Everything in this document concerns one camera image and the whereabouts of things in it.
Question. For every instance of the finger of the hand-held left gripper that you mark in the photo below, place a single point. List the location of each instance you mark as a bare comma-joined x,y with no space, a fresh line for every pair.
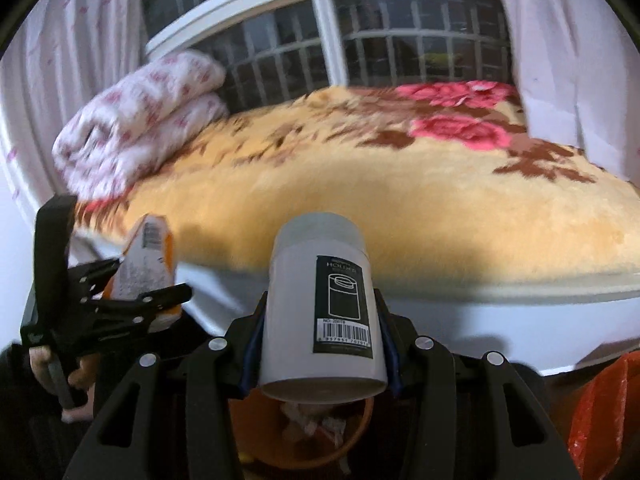
140,310
95,275

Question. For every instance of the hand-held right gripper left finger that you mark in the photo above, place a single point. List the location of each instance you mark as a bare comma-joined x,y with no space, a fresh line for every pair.
250,365

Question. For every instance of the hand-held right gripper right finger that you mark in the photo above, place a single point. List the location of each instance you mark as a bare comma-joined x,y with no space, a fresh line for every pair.
392,360

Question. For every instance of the orange white snack packet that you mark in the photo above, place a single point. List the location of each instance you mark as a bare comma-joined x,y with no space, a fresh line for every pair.
145,260

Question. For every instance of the white cylindrical cup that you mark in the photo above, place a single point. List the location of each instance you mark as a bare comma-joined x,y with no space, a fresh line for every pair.
295,310

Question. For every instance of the orange waste bin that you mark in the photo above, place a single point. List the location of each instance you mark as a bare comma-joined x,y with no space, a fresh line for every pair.
355,430

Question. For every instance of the person's left forearm black sleeve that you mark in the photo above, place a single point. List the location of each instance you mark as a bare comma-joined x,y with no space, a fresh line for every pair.
30,440

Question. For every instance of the person's left hand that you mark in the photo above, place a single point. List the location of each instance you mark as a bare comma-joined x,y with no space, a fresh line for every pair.
82,380

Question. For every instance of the folded floral quilt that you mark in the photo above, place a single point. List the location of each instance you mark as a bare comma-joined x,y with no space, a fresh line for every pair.
140,125

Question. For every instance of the floral plush blanket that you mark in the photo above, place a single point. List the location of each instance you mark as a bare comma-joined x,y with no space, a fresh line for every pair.
375,195

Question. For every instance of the red plastic bag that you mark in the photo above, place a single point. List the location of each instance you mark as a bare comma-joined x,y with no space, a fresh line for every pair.
605,420

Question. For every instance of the sheer floral curtain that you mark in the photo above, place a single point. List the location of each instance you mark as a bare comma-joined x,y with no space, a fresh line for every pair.
65,35

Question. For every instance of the metal window grille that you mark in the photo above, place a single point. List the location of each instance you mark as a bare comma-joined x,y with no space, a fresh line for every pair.
415,45

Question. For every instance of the plain white curtain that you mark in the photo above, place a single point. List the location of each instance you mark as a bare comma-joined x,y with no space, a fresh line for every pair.
565,60

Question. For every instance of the white window frame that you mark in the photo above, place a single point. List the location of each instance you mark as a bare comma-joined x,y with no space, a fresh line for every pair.
325,35

